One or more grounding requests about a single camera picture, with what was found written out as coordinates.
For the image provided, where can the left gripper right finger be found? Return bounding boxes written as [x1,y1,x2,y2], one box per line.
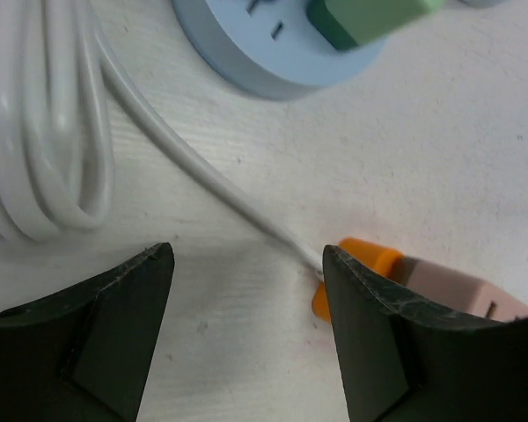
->
[323,245,528,421]

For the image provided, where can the white coiled cable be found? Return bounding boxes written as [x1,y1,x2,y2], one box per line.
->
[0,0,326,282]

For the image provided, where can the green plug adapter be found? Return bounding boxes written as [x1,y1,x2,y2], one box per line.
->
[306,0,444,51]

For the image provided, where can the orange power strip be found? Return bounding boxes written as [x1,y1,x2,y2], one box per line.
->
[312,237,404,323]

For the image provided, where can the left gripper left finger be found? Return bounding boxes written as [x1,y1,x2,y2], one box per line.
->
[0,243,174,421]

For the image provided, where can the round light blue power strip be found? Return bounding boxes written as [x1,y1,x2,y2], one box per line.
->
[172,0,385,101]

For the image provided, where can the brown pink plug adapter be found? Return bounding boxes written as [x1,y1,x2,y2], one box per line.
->
[388,257,528,322]

